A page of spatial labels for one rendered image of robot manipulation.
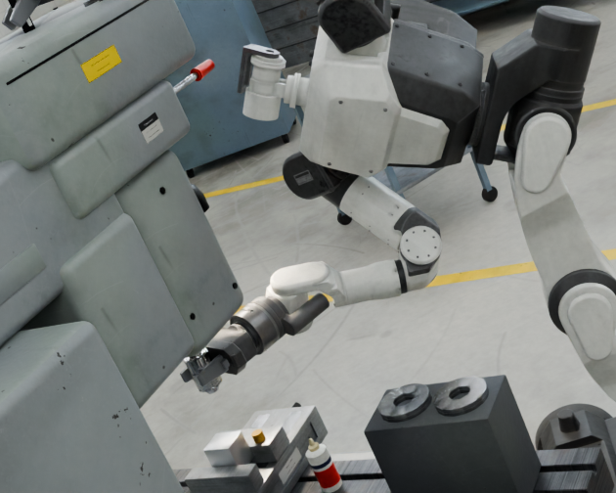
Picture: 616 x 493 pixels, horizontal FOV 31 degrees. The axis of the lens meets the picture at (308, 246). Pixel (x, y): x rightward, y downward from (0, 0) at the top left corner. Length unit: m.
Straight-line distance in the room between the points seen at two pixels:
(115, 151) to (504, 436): 0.75
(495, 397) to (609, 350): 0.45
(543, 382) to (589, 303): 1.85
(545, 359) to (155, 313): 2.52
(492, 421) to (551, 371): 2.26
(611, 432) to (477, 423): 0.88
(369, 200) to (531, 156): 0.33
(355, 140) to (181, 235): 0.37
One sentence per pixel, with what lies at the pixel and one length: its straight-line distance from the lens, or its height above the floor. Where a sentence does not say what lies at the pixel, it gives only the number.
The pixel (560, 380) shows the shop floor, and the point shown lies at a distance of 3.92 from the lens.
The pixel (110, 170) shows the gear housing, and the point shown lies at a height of 1.67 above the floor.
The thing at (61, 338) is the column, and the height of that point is 1.56.
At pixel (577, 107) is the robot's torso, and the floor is 1.38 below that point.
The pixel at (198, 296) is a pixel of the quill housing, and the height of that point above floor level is 1.40.
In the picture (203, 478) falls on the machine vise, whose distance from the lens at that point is 2.07.
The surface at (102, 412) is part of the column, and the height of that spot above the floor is 1.45.
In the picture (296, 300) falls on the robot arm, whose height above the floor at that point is 1.25.
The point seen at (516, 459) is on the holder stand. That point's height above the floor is 1.01.
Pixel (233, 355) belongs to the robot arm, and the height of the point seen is 1.25.
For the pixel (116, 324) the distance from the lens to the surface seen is 1.66.
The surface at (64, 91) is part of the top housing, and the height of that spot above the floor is 1.81.
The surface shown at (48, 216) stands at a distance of 1.61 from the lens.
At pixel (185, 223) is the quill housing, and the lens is 1.84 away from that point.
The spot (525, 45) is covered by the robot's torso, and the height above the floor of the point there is 1.52.
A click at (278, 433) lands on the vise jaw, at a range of 2.09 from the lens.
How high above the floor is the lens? 2.02
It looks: 20 degrees down
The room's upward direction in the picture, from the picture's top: 24 degrees counter-clockwise
